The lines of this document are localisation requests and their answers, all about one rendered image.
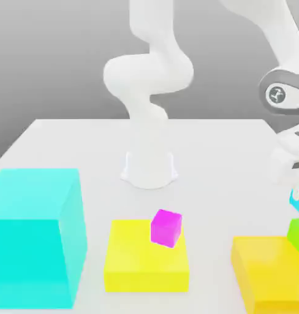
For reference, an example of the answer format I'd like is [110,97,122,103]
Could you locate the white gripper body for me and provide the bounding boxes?
[271,147,299,188]

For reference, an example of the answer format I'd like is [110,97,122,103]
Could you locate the small magenta cube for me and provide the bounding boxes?
[150,209,183,249]

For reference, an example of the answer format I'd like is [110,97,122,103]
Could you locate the large orange-yellow box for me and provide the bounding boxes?
[230,235,299,314]

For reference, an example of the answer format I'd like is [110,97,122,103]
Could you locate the large cyan box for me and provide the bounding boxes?
[0,168,88,310]

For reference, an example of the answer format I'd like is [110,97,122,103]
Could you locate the large yellow box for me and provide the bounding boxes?
[104,219,191,293]

